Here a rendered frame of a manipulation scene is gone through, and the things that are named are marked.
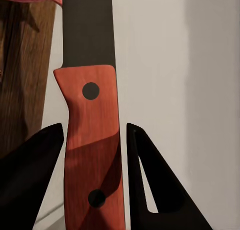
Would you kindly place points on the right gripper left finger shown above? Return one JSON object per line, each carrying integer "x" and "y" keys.
{"x": 24, "y": 177}

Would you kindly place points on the cutting board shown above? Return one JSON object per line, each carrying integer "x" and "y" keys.
{"x": 26, "y": 33}

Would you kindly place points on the drop in sink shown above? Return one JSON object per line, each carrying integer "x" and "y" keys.
{"x": 54, "y": 220}

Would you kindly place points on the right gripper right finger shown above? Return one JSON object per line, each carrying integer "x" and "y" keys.
{"x": 176, "y": 209}

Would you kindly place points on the parer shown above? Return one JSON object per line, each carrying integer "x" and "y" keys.
{"x": 93, "y": 176}

